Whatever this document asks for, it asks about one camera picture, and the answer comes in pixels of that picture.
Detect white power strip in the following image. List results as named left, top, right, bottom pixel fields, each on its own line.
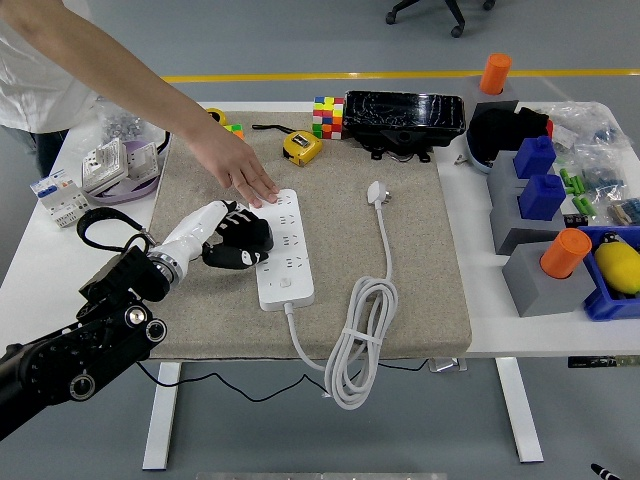
left=248, top=188, right=316, bottom=312

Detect white power strip cord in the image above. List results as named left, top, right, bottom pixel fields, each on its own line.
left=283, top=180, right=400, bottom=411

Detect white table leg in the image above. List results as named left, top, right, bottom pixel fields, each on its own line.
left=494, top=357, right=545, bottom=464
left=141, top=360, right=182, bottom=472

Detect white circuit breaker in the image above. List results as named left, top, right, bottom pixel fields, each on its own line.
left=28, top=168, right=95, bottom=230

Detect grey block holder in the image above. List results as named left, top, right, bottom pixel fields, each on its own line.
left=487, top=149, right=526, bottom=194
left=458, top=74, right=521, bottom=121
left=488, top=185, right=576, bottom=256
left=501, top=241, right=598, bottom=319

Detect black power adapter plug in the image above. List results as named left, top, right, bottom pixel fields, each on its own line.
left=234, top=215, right=275, bottom=251

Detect metal table bracket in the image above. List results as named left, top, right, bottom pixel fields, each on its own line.
left=428, top=357, right=469, bottom=374

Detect orange cylinder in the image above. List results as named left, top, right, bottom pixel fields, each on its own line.
left=478, top=53, right=513, bottom=95
left=539, top=228, right=594, bottom=280

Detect black table control panel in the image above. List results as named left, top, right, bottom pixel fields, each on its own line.
left=567, top=355, right=640, bottom=369

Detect person's hand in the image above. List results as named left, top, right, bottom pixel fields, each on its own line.
left=182, top=119, right=280, bottom=210

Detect thin black adapter cord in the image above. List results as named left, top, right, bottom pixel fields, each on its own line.
left=135, top=359, right=430, bottom=404

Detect grey-brown mat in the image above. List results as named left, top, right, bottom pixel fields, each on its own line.
left=144, top=110, right=474, bottom=362

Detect black cloth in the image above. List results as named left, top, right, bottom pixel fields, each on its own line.
left=467, top=106, right=554, bottom=166

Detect white blue bowl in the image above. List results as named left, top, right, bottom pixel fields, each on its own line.
left=464, top=127, right=496, bottom=176

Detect black office chair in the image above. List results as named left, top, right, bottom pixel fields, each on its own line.
left=384, top=0, right=497, bottom=39

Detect yellow black tape measure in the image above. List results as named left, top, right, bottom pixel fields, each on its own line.
left=157, top=107, right=229, bottom=153

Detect glossy black plastic housing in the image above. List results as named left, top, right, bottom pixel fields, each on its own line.
left=343, top=89, right=466, bottom=164

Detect clear bag white parts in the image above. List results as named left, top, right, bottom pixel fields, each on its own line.
left=542, top=101, right=609, bottom=151

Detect bag of resistors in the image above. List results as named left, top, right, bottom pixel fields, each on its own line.
left=607, top=197, right=640, bottom=227

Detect blue storage bin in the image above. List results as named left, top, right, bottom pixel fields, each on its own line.
left=577, top=224, right=640, bottom=322

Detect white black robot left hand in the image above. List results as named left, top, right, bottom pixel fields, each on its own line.
left=159, top=199, right=275, bottom=272

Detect clear bag of screws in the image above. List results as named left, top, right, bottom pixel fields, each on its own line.
left=94, top=97, right=174, bottom=151

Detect blue plastic block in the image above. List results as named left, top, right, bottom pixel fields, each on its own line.
left=513, top=135, right=558, bottom=180
left=518, top=173, right=568, bottom=221

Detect white wall switch panel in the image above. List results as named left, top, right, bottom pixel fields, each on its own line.
left=125, top=142, right=160, bottom=180

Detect person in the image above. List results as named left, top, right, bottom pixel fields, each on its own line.
left=0, top=0, right=101, bottom=177

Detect clear bag blue parts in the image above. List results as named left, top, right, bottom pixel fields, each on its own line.
left=574, top=122, right=632, bottom=199

